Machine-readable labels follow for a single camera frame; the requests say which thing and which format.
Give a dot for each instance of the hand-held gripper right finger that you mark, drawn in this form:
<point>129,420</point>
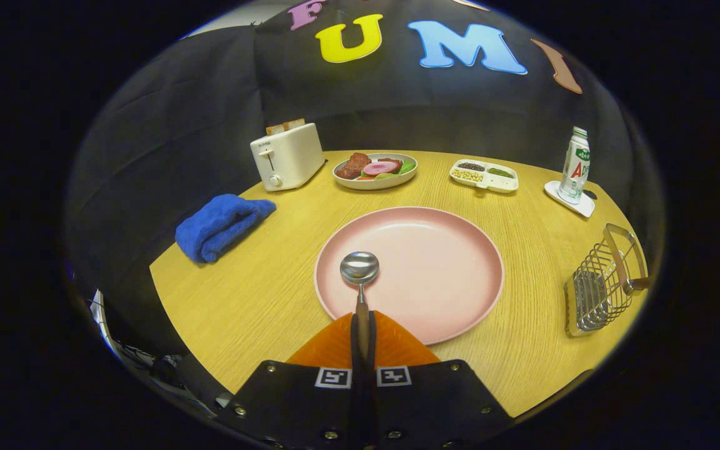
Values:
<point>372,400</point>

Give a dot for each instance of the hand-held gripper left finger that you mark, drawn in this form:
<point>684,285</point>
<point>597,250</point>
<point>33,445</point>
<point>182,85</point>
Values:
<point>355,400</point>

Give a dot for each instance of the pink round plate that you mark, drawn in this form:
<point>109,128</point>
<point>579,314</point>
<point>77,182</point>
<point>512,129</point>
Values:
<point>435,275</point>

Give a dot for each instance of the grey food plate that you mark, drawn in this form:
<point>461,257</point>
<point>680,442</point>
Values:
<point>375,183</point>

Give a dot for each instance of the blue folded towel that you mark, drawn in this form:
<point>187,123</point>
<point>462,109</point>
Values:
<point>222,225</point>

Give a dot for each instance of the pink ham slice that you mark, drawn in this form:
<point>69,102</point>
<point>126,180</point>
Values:
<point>382,167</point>

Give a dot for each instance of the brown meat piece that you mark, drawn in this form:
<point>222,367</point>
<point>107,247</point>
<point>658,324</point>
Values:
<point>354,165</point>

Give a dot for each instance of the green lettuce leaf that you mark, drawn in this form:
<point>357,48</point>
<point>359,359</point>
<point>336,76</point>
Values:
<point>407,167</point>

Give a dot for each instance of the white toaster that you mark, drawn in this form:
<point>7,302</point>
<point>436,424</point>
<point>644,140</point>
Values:
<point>291,159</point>

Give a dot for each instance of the white divided dish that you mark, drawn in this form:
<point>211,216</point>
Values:
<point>504,184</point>

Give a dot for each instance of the white square coaster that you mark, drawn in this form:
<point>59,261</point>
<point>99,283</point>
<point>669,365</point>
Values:
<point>554,190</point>

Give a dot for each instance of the brown toast slice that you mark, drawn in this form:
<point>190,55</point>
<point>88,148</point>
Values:
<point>295,124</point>
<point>275,129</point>

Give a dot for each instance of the black round table cap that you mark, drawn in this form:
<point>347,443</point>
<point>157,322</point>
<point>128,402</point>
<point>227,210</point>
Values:
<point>590,194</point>

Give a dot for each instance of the white green-label bottle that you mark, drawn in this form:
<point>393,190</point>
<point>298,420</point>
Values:
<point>574,172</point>

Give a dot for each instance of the black backdrop cloth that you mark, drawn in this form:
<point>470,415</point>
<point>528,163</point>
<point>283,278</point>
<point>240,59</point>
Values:
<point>179,125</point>

